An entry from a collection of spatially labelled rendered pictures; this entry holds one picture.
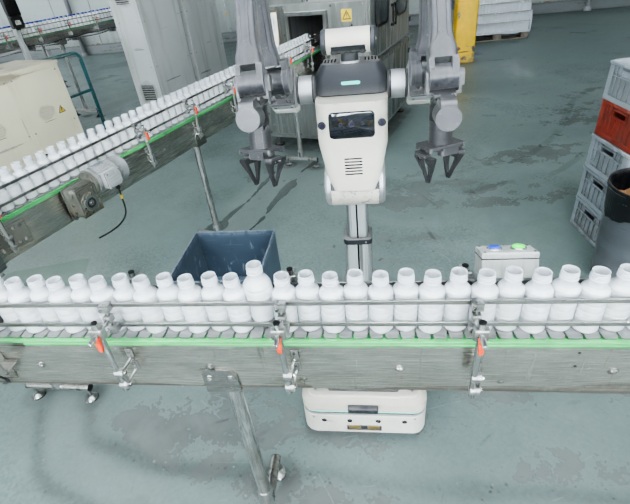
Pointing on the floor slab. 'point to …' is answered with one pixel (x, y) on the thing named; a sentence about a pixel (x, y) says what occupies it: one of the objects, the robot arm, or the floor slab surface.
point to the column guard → (465, 28)
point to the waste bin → (624, 224)
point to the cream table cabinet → (22, 113)
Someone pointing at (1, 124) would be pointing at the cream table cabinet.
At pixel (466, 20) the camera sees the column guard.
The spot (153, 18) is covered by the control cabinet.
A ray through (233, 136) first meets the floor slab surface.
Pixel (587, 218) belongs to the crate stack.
